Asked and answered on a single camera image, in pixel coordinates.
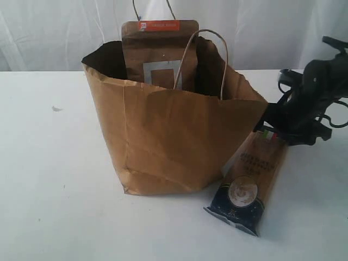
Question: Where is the brown paper bag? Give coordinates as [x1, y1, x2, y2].
[82, 28, 267, 195]

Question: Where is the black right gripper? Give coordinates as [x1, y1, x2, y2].
[262, 36, 348, 146]

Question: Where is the brown kraft standup pouch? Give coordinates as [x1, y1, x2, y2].
[122, 20, 199, 92]

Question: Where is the small paper scrap on table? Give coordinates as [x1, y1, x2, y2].
[52, 106, 62, 112]

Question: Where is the spaghetti packet dark blue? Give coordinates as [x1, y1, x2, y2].
[205, 127, 288, 236]

